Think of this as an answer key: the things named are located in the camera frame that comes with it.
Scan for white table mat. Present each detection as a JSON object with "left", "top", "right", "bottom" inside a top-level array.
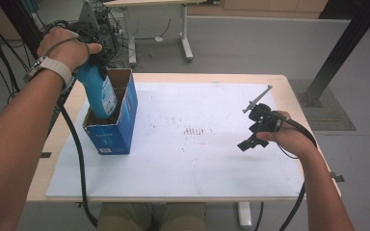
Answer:
[{"left": 45, "top": 81, "right": 305, "bottom": 199}]

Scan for blue cardboard box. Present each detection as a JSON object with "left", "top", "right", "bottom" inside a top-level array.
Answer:
[{"left": 82, "top": 67, "right": 139, "bottom": 156}]

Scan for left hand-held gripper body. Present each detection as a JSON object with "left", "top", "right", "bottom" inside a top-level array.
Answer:
[{"left": 76, "top": 1, "right": 111, "bottom": 65}]

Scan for person's legs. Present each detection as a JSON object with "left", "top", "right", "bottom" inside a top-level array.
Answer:
[{"left": 95, "top": 202, "right": 207, "bottom": 231}]

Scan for person's left hand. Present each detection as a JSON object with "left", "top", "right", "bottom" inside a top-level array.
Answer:
[{"left": 37, "top": 27, "right": 103, "bottom": 73}]

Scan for grey floor mat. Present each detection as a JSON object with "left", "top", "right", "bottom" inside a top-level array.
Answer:
[{"left": 288, "top": 79, "right": 357, "bottom": 132}]

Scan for bundle of black cables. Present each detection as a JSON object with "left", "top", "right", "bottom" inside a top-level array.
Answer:
[{"left": 0, "top": 0, "right": 42, "bottom": 136}]

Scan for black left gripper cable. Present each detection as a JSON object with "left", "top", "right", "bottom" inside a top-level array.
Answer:
[{"left": 56, "top": 86, "right": 99, "bottom": 228}]

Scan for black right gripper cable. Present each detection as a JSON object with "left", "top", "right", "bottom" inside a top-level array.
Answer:
[{"left": 278, "top": 114, "right": 318, "bottom": 231}]

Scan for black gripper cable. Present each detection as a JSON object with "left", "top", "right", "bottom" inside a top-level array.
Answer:
[
  {"left": 56, "top": 86, "right": 99, "bottom": 228},
  {"left": 278, "top": 114, "right": 318, "bottom": 231}
]

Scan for white table foot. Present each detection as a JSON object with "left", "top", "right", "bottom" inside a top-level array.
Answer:
[{"left": 237, "top": 201, "right": 253, "bottom": 231}]

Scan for black metal post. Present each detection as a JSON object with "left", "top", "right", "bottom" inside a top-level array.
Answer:
[{"left": 301, "top": 0, "right": 370, "bottom": 109}]

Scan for white desk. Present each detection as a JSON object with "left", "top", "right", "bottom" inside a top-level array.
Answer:
[{"left": 103, "top": 0, "right": 226, "bottom": 66}]

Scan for wooden cabinet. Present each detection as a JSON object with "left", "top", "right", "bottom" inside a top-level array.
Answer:
[{"left": 187, "top": 0, "right": 330, "bottom": 19}]

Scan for blue detergent bottle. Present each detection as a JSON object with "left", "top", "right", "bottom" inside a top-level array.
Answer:
[{"left": 75, "top": 62, "right": 119, "bottom": 120}]

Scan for equipment with cables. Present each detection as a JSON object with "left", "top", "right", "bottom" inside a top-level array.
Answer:
[{"left": 99, "top": 6, "right": 126, "bottom": 65}]

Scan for wristwatch with white strap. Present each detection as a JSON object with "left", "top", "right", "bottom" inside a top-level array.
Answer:
[{"left": 23, "top": 56, "right": 75, "bottom": 90}]

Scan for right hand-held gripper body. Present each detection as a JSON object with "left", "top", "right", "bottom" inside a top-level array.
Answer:
[{"left": 242, "top": 84, "right": 284, "bottom": 134}]

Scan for person's right hand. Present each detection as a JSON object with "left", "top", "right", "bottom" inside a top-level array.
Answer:
[{"left": 255, "top": 110, "right": 318, "bottom": 160}]

